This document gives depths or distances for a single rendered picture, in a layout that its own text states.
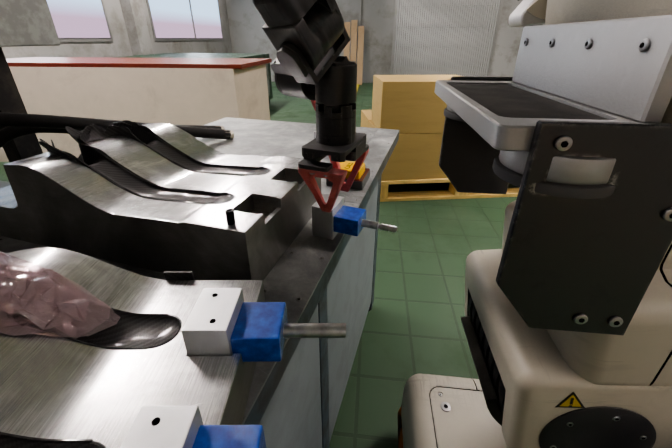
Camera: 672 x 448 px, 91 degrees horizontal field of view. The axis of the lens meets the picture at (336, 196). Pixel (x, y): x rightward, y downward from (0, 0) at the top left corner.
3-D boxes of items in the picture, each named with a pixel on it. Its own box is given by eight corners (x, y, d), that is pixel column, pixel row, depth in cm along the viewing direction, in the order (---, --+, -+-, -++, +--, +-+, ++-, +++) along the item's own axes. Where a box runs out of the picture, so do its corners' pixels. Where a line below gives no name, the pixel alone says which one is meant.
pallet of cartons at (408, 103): (349, 201, 246) (351, 81, 210) (356, 153, 348) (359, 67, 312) (563, 211, 231) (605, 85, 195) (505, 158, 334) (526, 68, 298)
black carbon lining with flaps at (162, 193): (276, 178, 57) (272, 124, 53) (221, 223, 44) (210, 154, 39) (119, 159, 67) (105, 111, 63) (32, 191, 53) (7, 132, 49)
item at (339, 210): (399, 236, 54) (401, 206, 51) (391, 253, 49) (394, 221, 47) (324, 221, 58) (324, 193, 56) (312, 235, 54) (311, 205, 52)
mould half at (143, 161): (321, 204, 64) (320, 135, 58) (253, 293, 42) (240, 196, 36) (118, 175, 77) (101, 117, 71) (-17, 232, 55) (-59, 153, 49)
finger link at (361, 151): (313, 199, 53) (312, 143, 49) (331, 183, 59) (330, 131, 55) (353, 207, 51) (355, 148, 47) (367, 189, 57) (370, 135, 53)
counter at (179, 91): (64, 138, 401) (35, 57, 363) (278, 144, 375) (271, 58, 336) (-10, 161, 325) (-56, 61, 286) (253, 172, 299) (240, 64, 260)
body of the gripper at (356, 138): (300, 160, 46) (297, 106, 43) (329, 140, 55) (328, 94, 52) (344, 166, 44) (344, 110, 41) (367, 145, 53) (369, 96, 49)
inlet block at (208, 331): (345, 330, 33) (345, 287, 31) (346, 376, 28) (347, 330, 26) (212, 330, 33) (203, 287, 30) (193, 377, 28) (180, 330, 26)
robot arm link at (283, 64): (289, 50, 36) (332, -2, 38) (231, 47, 43) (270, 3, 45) (335, 124, 45) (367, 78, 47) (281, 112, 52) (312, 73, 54)
